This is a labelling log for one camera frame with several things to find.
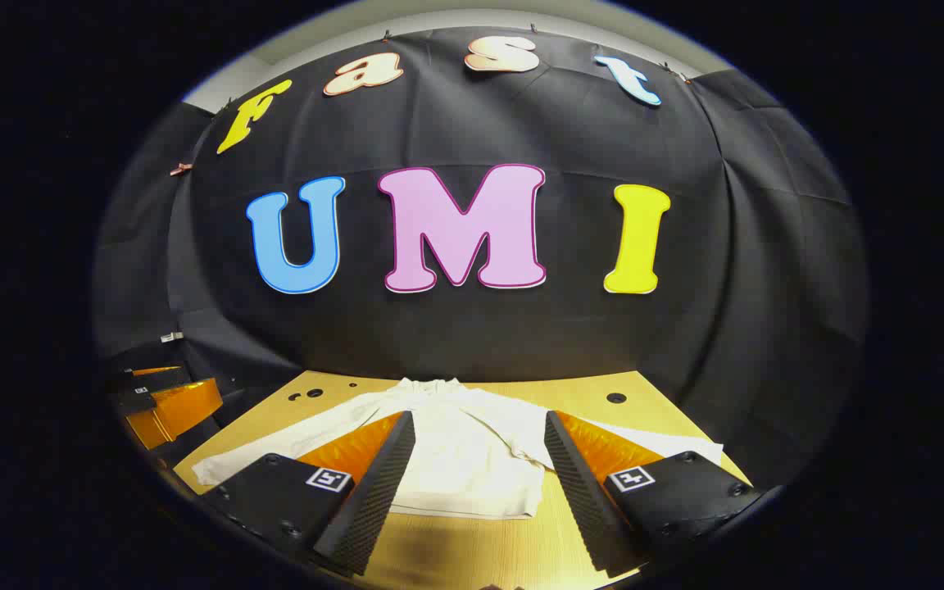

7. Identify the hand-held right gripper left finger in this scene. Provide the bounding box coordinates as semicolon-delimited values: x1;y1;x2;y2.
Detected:
197;410;417;577

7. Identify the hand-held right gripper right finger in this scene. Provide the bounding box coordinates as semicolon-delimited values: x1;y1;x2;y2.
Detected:
543;410;764;579

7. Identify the white sweatshirt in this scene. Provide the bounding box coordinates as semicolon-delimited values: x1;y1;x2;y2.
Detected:
192;377;725;521

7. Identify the black backdrop cloth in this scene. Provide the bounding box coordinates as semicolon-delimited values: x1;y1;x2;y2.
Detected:
93;26;870;492

